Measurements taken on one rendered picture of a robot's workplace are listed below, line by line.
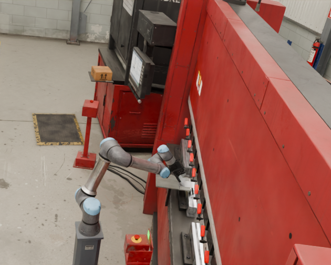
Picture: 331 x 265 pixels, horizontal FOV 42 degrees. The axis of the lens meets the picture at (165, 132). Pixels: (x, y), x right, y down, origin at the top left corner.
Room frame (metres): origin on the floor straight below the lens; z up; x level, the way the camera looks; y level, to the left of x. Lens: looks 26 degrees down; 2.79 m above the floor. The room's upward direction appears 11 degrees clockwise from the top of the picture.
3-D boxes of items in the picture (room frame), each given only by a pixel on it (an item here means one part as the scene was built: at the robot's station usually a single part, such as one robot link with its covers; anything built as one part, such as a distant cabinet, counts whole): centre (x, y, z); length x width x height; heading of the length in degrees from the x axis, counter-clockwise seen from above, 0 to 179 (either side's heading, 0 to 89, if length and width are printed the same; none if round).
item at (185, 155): (3.35, -0.22, 0.92); 0.50 x 0.06 x 0.10; 6
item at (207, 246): (1.83, -0.39, 1.26); 0.15 x 0.09 x 0.17; 6
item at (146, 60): (3.92, 0.34, 1.42); 0.45 x 0.12 x 0.36; 24
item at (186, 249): (2.20, -0.29, 0.89); 0.30 x 0.05 x 0.03; 6
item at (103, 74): (4.71, 0.88, 1.04); 0.30 x 0.26 x 0.12; 21
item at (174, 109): (3.79, -0.34, 1.15); 0.85 x 0.25 x 2.30; 96
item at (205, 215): (2.03, -0.36, 1.26); 0.15 x 0.09 x 0.17; 6
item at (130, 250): (2.27, 0.03, 0.75); 0.20 x 0.16 x 0.18; 15
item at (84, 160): (4.33, 0.88, 0.41); 0.25 x 0.20 x 0.83; 96
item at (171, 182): (2.79, -0.13, 1.00); 0.26 x 0.18 x 0.01; 96
